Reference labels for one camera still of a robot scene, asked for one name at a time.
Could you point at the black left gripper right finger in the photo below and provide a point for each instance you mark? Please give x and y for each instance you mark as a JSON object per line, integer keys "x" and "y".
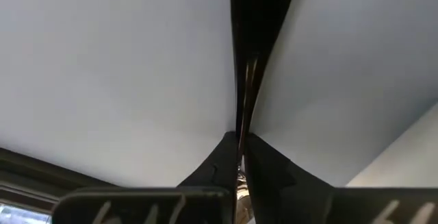
{"x": 273, "y": 189}

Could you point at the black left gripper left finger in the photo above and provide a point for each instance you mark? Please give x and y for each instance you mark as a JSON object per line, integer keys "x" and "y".
{"x": 219, "y": 172}

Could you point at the black metal table frame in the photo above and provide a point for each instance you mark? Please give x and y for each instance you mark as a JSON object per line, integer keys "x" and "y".
{"x": 27, "y": 172}

